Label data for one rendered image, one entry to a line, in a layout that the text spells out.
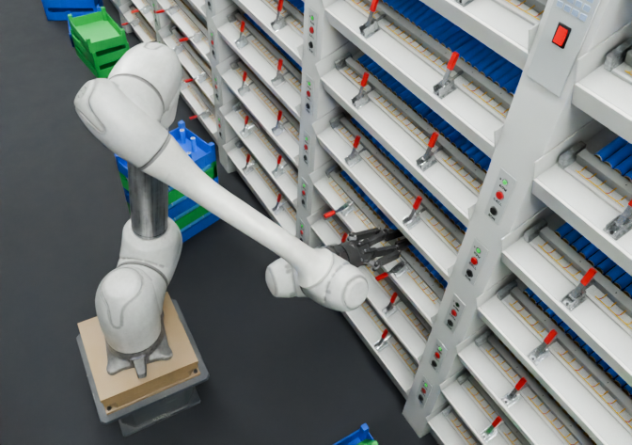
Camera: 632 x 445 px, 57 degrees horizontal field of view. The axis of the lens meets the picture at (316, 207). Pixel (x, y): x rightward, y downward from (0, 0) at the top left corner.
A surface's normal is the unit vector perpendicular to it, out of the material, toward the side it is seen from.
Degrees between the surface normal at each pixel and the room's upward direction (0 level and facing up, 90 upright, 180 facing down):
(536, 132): 90
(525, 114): 90
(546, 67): 90
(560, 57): 90
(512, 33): 21
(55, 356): 0
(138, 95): 43
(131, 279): 7
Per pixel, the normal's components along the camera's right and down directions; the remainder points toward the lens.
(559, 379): -0.26, -0.53
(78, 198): 0.05, -0.69
